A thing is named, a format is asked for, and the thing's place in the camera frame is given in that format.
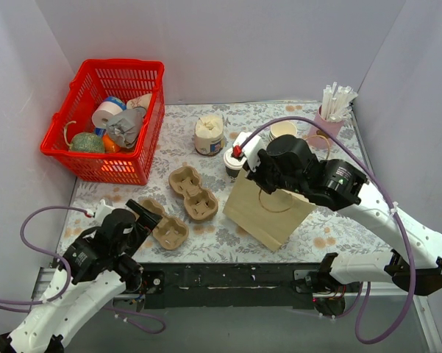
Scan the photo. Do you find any orange fruit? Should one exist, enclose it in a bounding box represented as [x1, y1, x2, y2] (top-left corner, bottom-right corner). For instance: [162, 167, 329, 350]
[101, 134, 121, 153]

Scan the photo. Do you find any green twine ball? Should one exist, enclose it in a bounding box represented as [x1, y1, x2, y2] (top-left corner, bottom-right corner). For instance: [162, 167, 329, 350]
[69, 132, 105, 154]

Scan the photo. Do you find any napkin pack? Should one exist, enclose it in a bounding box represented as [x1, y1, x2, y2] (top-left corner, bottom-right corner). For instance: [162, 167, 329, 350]
[194, 115, 225, 157]

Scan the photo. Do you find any white tape roll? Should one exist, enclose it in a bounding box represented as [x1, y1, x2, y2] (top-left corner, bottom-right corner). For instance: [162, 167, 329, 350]
[91, 101, 122, 129]

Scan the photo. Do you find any beige floral pouch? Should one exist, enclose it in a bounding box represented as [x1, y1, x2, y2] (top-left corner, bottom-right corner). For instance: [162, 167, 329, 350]
[126, 93, 152, 110]

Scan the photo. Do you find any floral patterned table mat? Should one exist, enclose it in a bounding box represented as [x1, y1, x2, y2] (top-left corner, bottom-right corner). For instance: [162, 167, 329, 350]
[59, 101, 388, 263]

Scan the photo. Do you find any red plastic basket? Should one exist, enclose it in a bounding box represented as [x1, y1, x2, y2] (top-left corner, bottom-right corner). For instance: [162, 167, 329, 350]
[40, 59, 165, 185]

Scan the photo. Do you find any brown pulp cup carrier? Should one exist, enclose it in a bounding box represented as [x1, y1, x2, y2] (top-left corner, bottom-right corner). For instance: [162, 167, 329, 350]
[168, 165, 218, 223]

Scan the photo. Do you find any black paper coffee cup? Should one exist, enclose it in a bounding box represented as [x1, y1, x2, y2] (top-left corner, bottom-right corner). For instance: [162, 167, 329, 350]
[225, 165, 242, 179]

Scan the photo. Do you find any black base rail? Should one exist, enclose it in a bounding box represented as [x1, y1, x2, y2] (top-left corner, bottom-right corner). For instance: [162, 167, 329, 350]
[40, 261, 405, 310]

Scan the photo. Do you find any pink straw holder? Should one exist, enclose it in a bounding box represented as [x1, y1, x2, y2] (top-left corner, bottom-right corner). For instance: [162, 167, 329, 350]
[308, 106, 344, 149]

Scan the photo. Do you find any grey crumpled cloth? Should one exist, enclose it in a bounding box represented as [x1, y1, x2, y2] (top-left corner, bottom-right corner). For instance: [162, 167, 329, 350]
[106, 107, 146, 149]

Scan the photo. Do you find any white cup lid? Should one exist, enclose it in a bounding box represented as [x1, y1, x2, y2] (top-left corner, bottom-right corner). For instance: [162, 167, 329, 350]
[223, 147, 246, 171]

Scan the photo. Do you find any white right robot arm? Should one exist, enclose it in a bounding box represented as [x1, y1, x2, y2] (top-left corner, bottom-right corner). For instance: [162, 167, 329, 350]
[241, 135, 442, 296]

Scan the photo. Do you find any kraft paper bag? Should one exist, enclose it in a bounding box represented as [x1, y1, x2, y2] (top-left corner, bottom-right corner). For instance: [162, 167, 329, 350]
[223, 170, 316, 252]

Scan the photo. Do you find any stack of paper cups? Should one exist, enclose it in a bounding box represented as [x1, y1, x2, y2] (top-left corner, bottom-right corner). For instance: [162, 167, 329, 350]
[269, 121, 297, 142]

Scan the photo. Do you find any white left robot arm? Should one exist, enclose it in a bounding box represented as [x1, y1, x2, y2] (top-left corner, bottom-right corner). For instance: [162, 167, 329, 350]
[0, 199, 162, 352]

